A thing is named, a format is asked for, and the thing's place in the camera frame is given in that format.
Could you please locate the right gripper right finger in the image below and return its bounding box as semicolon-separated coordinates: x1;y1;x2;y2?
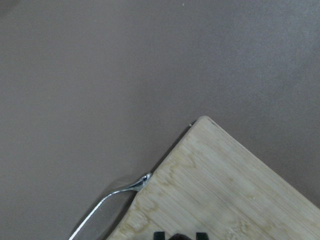
196;232;209;240

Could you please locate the bamboo cutting board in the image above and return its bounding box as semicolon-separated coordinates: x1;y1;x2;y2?
109;116;320;240

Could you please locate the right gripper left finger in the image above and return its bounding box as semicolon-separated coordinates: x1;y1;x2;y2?
153;231;165;240

